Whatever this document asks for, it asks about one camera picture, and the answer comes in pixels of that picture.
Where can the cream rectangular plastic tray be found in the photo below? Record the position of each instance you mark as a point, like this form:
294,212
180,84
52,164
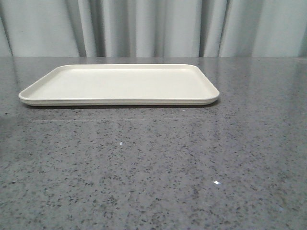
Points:
121,84

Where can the grey-white pleated curtain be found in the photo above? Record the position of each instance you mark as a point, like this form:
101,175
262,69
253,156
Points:
153,28

